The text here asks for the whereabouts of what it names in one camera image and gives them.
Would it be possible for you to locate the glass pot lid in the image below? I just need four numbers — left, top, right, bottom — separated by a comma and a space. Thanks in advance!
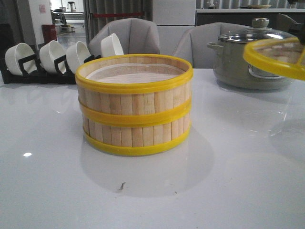
218, 18, 294, 44

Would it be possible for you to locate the woven bamboo steamer lid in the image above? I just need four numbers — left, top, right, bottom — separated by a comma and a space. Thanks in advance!
243, 37, 305, 81

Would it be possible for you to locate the white bowl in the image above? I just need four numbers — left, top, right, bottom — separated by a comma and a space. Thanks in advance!
5, 43, 34, 75
101, 33, 124, 57
66, 41, 91, 73
40, 40, 66, 73

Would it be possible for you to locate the red bin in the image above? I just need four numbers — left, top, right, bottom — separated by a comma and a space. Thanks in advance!
41, 24, 57, 44

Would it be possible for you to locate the white bowl far left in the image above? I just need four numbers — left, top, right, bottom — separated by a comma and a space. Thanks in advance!
5, 43, 34, 75

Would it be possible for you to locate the white cabinet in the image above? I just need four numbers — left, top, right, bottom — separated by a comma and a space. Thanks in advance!
152, 0, 196, 55

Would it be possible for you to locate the black dish rack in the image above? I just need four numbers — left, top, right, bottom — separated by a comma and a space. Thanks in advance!
0, 45, 102, 85

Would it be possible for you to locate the grey chair left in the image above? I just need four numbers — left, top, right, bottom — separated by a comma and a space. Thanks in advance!
88, 18, 160, 56

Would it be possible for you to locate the grey chair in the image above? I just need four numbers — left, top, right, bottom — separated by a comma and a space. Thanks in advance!
88, 18, 160, 56
173, 22, 247, 69

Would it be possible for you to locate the grey chair right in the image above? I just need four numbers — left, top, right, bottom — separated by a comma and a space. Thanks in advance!
173, 22, 247, 69

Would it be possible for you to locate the grey electric cooking pot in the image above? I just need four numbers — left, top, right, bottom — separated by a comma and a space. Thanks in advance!
207, 41, 293, 90

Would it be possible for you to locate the white bowl right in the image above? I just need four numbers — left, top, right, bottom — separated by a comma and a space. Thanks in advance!
101, 33, 124, 57

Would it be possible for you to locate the bamboo steamer tier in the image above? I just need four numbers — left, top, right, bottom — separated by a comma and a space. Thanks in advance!
75, 54, 193, 127
83, 112, 191, 156

